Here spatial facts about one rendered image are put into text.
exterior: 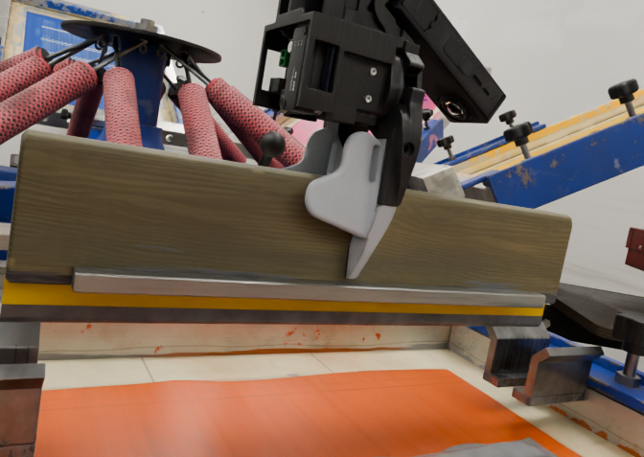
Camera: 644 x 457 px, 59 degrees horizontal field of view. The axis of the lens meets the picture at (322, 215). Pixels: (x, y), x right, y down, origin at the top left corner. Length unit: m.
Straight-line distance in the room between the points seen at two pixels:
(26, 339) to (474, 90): 0.32
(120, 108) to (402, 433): 0.65
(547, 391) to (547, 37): 2.64
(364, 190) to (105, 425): 0.23
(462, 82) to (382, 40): 0.08
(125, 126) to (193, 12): 3.81
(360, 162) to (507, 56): 2.89
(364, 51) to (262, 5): 4.54
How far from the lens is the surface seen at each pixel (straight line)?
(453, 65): 0.40
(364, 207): 0.35
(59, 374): 0.49
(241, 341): 0.55
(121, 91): 0.95
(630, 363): 0.57
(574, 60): 2.93
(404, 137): 0.34
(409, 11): 0.38
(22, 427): 0.34
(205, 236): 0.33
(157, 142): 1.16
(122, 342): 0.52
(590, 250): 2.70
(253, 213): 0.33
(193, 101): 0.99
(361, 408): 0.49
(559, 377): 0.54
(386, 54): 0.35
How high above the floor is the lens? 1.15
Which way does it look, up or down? 6 degrees down
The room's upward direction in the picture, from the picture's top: 10 degrees clockwise
